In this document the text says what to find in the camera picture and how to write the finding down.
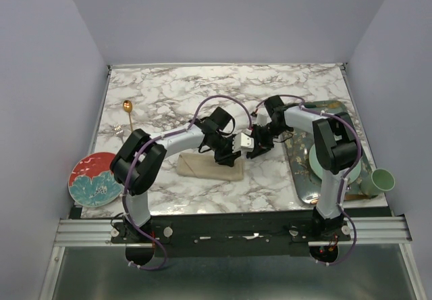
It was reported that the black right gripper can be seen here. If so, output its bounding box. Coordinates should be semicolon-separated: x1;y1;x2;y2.
245;122;289;159

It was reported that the beige linen napkin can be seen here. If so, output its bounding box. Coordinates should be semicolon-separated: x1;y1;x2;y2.
176;153;244;181

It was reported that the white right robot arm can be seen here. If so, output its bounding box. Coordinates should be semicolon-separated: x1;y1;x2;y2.
246;95;362;241

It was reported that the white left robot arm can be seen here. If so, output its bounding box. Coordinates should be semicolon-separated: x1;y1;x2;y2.
110;107;241;243

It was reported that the floral teal serving tray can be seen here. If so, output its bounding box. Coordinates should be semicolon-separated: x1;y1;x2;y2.
281;99;381;205

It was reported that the mint green plate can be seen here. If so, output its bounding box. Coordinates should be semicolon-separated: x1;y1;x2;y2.
308;145;361;184

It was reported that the gold spoon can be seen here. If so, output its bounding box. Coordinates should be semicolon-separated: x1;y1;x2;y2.
122;100;134;132

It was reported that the silver fork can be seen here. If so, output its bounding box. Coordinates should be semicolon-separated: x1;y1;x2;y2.
113;123;124;143

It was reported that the mint green cup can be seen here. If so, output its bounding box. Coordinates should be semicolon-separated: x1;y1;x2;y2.
360;168;396;196

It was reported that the red and blue round plate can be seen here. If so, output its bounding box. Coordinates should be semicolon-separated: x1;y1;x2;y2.
68;152;124;208

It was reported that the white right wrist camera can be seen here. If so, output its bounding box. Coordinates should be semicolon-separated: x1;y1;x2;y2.
256;114;267;126

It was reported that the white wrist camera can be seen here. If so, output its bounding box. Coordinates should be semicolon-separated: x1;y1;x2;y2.
256;114;267;126
232;132;254;153

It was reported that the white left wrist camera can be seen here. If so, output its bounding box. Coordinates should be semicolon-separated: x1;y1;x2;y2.
232;132;254;153

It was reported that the black mounting base plate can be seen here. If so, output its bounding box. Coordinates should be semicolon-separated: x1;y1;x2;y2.
111;210;351;264

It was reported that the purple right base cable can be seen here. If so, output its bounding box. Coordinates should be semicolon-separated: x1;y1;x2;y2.
315;208;358;268

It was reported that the aluminium frame rail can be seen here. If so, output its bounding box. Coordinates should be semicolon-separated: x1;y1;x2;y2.
54;217;412;247

